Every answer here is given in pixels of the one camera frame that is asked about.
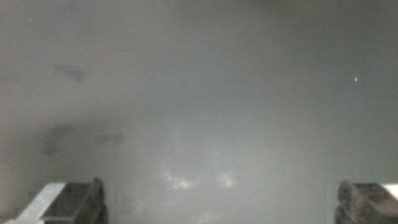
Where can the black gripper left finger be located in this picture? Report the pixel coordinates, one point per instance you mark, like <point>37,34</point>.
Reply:
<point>67,204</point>

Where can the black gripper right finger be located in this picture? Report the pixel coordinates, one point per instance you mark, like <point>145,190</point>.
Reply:
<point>368,203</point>

